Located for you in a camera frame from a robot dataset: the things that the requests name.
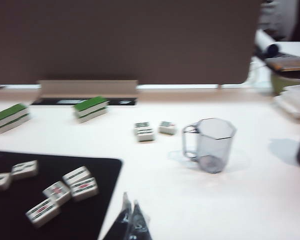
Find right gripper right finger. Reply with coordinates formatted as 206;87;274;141
128;199;153;240

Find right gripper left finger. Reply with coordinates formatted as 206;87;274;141
97;191;132;240

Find white plastic containers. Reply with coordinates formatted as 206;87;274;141
273;84;300;122

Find dark green print mahjong tile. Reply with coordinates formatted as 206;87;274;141
134;127;156;144
133;121;151;131

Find clear grey plastic cup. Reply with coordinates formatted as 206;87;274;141
181;117;238;175

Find black mouse mat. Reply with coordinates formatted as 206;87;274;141
0;149;123;240

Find brown wooden board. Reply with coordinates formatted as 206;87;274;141
264;55;300;73

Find white paper roll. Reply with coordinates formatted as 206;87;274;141
254;29;283;58

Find beige desk divider panel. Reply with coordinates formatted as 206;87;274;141
0;0;262;90

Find green bowl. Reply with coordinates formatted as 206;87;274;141
270;71;300;96

